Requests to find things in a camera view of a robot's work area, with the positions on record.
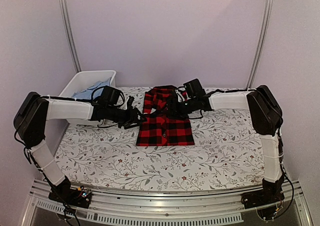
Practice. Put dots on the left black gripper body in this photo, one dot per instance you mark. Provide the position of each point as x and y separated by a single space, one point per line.
124 119

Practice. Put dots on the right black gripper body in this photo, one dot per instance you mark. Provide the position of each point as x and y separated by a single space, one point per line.
182 111

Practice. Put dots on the red black plaid shirt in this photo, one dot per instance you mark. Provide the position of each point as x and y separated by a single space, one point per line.
160 129

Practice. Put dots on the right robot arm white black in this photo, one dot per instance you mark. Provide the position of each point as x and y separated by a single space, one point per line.
265 113

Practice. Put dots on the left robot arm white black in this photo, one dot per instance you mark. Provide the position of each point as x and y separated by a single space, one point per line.
30 123

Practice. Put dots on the light blue shirt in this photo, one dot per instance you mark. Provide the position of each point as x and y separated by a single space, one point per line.
93 91

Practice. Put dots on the floral patterned table cloth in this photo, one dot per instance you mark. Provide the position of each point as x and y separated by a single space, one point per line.
227 154

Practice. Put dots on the white plastic bin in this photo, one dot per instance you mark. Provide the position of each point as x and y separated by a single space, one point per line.
85 82

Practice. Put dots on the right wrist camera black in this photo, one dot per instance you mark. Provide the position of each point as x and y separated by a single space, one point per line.
194 89

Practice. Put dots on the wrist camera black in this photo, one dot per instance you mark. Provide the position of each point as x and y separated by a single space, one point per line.
111 96
194 89

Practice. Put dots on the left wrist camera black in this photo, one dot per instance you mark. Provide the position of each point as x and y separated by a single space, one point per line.
111 96

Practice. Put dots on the aluminium front rail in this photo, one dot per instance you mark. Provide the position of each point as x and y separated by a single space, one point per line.
40 191

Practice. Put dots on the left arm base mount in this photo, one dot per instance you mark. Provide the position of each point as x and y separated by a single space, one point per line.
79 197

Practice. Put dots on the perforated metal cable tray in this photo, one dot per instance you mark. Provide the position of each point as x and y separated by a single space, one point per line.
140 217

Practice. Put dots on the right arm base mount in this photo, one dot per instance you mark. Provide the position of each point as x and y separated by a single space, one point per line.
269 194

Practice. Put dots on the right aluminium frame post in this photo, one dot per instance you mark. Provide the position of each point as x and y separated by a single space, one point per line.
267 11

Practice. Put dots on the aluminium frame post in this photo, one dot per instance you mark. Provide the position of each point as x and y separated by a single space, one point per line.
69 35
267 11

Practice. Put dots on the left aluminium frame post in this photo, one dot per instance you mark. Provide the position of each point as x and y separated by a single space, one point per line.
69 35

